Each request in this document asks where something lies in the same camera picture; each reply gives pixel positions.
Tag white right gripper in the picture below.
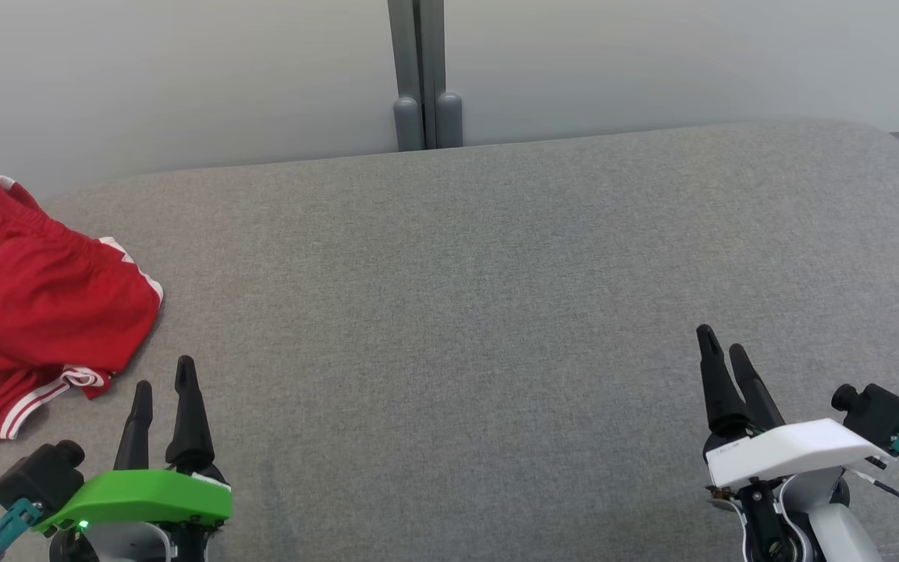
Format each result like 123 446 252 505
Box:
696 325 894 493

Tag left camera cable, teal plug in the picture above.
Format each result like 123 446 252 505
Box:
0 500 44 562

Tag grey double partition post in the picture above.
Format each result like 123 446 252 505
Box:
387 0 464 152

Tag red shorts with white stripes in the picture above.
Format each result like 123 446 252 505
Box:
0 176 165 377

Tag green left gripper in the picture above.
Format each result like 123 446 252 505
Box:
32 356 233 562

